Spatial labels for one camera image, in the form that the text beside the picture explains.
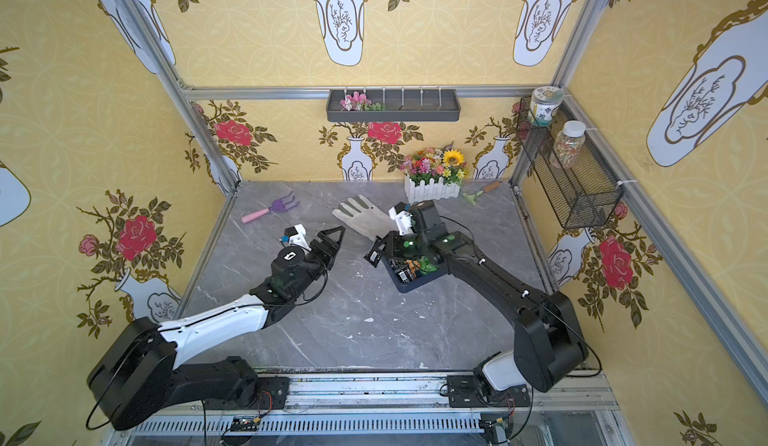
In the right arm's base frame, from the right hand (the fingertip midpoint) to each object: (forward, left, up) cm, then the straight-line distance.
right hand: (384, 241), depth 81 cm
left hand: (+1, +13, +2) cm, 13 cm away
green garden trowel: (+39, -39, -19) cm, 58 cm away
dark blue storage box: (-3, -10, -18) cm, 21 cm away
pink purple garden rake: (+27, +43, -18) cm, 54 cm away
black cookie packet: (-4, +3, -1) cm, 5 cm away
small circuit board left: (-41, +33, -21) cm, 56 cm away
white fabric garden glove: (+24, +10, -19) cm, 32 cm away
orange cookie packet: (+1, -9, -14) cm, 17 cm away
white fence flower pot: (+33, -16, -6) cm, 37 cm away
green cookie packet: (+1, -12, -15) cm, 19 cm away
